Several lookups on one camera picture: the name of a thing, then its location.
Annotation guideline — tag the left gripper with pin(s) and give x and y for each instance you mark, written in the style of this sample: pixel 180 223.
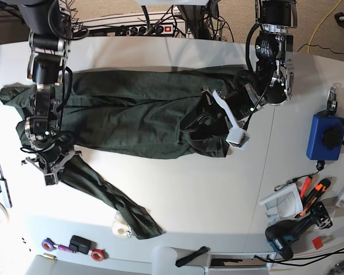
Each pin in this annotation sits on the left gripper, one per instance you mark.
pixel 208 133

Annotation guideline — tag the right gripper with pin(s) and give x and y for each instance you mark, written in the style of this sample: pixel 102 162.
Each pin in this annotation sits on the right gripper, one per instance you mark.
pixel 50 161

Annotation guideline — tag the dark green t-shirt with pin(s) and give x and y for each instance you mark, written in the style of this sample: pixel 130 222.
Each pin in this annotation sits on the dark green t-shirt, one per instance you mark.
pixel 134 113

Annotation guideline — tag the blue box with black knob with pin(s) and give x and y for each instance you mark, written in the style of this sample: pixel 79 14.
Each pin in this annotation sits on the blue box with black knob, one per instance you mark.
pixel 327 133

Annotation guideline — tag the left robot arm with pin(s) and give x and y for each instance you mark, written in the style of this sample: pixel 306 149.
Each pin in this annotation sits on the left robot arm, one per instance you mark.
pixel 269 74

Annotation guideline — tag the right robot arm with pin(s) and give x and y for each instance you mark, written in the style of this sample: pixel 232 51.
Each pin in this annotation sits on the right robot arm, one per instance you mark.
pixel 52 29

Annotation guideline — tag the grey usb hub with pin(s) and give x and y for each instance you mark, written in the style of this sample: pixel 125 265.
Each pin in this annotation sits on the grey usb hub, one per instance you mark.
pixel 5 193

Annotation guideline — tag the purple tape roll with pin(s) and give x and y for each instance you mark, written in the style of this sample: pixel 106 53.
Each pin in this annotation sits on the purple tape roll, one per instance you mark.
pixel 48 245

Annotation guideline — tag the clear tape rolls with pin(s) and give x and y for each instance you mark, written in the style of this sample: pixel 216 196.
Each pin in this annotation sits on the clear tape rolls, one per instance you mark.
pixel 120 227

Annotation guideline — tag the red tape roll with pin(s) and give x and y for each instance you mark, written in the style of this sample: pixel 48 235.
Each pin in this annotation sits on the red tape roll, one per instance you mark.
pixel 97 255

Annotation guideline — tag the black power strip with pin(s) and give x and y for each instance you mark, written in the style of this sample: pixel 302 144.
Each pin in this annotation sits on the black power strip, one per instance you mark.
pixel 159 31

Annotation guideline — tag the rolled paper sheet with drawing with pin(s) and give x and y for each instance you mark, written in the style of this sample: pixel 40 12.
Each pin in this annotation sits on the rolled paper sheet with drawing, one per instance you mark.
pixel 283 203

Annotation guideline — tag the orange black utility knife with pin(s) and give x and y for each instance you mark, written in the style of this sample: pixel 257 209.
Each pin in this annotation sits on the orange black utility knife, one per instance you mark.
pixel 314 195

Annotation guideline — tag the red square sticker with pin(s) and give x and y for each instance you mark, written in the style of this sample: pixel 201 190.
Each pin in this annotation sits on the red square sticker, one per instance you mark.
pixel 317 243

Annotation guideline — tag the black action camera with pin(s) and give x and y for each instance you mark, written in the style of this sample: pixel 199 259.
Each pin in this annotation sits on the black action camera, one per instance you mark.
pixel 79 244

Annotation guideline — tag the dark teal cordless drill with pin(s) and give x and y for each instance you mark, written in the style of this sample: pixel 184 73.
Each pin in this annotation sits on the dark teal cordless drill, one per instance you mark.
pixel 284 233

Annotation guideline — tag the black strap handle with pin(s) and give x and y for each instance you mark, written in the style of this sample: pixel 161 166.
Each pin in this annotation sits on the black strap handle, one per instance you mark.
pixel 187 259

